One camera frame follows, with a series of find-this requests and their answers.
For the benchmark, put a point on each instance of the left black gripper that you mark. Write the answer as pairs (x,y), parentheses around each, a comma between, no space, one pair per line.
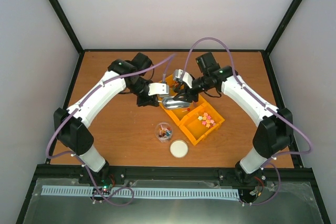
(150,101)

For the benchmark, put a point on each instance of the white round lid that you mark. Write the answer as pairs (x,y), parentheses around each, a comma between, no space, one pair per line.
(179,149)

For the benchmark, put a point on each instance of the clear glass bowl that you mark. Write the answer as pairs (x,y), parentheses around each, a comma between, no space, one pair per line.
(162,124)

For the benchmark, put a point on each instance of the silver metal scoop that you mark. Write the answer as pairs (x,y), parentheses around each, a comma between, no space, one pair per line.
(170,104)

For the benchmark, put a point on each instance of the orange three-compartment bin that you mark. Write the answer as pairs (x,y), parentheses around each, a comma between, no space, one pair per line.
(187,122)

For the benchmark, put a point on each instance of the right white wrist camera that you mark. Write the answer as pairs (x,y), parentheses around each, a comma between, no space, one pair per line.
(183,77)

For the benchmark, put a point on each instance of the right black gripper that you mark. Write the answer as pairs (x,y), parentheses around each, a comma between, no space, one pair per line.
(189,96)

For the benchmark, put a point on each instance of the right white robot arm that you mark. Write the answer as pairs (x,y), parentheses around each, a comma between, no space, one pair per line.
(273,133)

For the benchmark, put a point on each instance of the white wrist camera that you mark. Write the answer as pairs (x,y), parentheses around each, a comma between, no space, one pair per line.
(183,77)
(158,88)

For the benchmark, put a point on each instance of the black front rail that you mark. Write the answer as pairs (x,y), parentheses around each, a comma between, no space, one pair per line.
(225,176)

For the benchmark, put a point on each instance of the light blue cable duct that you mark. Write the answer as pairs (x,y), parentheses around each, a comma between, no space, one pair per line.
(142,193)

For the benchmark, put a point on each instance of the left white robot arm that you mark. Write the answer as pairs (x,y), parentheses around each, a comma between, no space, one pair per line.
(72,124)

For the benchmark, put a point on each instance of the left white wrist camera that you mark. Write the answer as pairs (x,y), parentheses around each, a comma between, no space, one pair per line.
(158,88)

